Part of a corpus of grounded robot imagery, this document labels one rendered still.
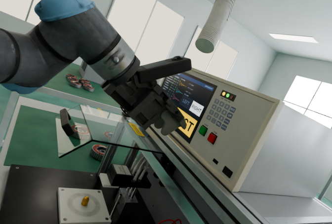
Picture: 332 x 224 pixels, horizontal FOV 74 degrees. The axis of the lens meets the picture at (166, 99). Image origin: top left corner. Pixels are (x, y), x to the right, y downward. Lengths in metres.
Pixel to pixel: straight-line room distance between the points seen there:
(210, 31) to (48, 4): 1.56
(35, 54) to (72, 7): 0.09
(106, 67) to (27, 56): 0.11
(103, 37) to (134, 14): 5.01
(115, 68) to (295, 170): 0.49
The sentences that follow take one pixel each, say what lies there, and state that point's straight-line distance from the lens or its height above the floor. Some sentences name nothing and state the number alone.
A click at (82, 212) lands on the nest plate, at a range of 0.80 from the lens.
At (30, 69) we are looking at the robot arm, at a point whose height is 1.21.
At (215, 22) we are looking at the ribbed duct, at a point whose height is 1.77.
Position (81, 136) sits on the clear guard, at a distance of 0.59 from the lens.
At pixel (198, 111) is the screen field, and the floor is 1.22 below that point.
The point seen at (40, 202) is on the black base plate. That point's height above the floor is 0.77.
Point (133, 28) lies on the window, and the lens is 5.36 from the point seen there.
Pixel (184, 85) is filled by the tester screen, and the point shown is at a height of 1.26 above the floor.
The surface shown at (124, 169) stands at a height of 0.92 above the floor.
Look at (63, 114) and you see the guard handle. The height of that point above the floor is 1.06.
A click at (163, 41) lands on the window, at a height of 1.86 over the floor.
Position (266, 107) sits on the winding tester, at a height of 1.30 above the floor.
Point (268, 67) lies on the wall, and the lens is 8.43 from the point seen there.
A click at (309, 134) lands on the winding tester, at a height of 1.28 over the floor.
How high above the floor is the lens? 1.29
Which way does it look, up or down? 8 degrees down
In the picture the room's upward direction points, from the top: 24 degrees clockwise
